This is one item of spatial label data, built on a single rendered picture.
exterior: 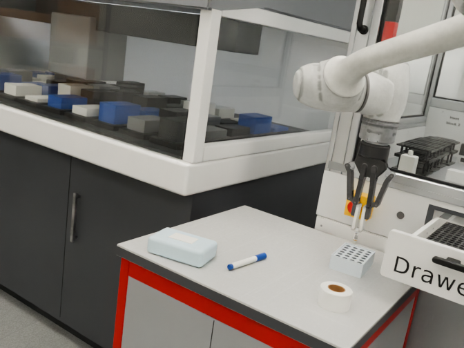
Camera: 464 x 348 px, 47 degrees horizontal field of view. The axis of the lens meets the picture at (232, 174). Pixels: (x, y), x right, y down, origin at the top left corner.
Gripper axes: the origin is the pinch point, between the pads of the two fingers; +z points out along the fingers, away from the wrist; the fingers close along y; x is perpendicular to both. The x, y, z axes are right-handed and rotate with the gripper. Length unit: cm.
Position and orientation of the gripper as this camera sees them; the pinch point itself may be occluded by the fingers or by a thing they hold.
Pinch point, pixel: (360, 217)
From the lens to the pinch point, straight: 143.1
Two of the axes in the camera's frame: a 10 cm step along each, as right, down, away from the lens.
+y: 8.7, 2.4, -4.4
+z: -1.4, 9.6, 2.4
